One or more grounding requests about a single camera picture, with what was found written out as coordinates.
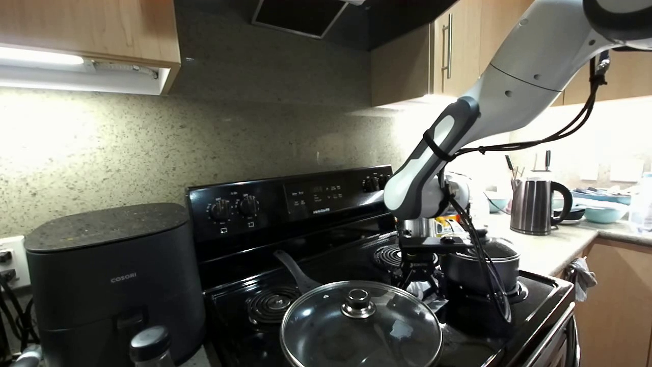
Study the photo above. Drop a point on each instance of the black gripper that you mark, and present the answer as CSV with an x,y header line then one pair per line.
x,y
421,263

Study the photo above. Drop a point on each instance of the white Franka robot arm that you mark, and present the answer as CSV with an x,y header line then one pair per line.
x,y
531,73

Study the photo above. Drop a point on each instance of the black electric stove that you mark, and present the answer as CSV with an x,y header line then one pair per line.
x,y
307,197

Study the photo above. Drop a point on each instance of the dark saucepan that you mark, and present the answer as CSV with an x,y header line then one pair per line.
x,y
475,277

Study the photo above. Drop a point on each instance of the glass frying pan lid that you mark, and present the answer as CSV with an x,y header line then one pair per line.
x,y
360,332

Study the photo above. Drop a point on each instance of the glass saucepan lid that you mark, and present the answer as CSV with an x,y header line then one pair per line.
x,y
500,249

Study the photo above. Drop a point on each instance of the black frying pan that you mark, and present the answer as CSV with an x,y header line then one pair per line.
x,y
292,267

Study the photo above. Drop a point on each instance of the steel electric kettle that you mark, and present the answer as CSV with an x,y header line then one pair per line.
x,y
533,207

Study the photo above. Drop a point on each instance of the kitchen utensils bunch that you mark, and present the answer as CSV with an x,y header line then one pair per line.
x,y
516,167

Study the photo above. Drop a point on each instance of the hanging dish towel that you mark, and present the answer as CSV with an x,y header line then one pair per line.
x,y
581,277

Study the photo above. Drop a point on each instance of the light blue bowl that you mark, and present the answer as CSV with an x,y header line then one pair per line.
x,y
605,215

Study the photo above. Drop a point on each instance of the wooden base cabinet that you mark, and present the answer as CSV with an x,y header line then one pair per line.
x,y
618,307

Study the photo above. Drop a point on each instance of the steel range hood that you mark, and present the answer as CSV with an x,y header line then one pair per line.
x,y
298,16

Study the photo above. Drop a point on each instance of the black air fryer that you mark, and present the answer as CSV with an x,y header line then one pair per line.
x,y
109,285

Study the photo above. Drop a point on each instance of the under cabinet light strip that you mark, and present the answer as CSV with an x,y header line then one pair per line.
x,y
83,72

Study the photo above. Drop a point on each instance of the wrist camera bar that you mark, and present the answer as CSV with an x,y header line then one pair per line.
x,y
462,246

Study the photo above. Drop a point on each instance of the white wall outlet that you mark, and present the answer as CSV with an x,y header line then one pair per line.
x,y
13,261

